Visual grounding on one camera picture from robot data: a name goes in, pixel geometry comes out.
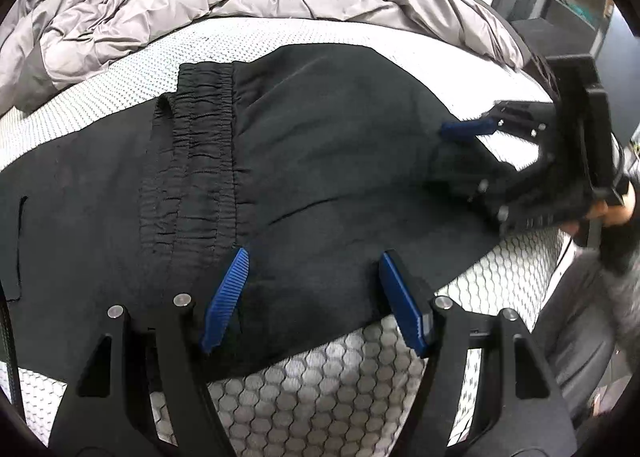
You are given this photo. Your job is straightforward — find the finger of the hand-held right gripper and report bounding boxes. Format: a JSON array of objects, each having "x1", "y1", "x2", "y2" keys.
[
  {"x1": 425, "y1": 142, "x2": 553, "y2": 237},
  {"x1": 439, "y1": 100, "x2": 561, "y2": 142}
]

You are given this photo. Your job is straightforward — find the black pants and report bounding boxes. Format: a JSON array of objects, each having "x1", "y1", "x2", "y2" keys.
[{"x1": 0, "y1": 43, "x2": 506, "y2": 380}]

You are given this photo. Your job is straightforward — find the person's right hand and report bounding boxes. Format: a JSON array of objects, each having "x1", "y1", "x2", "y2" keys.
[{"x1": 560, "y1": 183, "x2": 639, "y2": 244}]

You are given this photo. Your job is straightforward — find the person's leg in grey trousers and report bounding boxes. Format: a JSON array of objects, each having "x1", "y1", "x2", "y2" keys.
[{"x1": 537, "y1": 244, "x2": 640, "y2": 425}]

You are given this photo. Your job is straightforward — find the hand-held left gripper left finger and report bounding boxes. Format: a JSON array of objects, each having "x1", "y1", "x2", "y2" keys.
[{"x1": 47, "y1": 247, "x2": 251, "y2": 457}]

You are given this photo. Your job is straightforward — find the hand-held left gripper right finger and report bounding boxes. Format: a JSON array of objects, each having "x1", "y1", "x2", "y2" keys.
[{"x1": 377, "y1": 250, "x2": 577, "y2": 457}]

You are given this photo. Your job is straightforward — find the person's right forearm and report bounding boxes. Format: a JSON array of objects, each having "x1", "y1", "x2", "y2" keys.
[{"x1": 597, "y1": 214, "x2": 640, "y2": 278}]

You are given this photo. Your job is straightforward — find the white patterned mattress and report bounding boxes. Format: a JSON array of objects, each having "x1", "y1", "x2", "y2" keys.
[{"x1": 0, "y1": 14, "x2": 566, "y2": 457}]

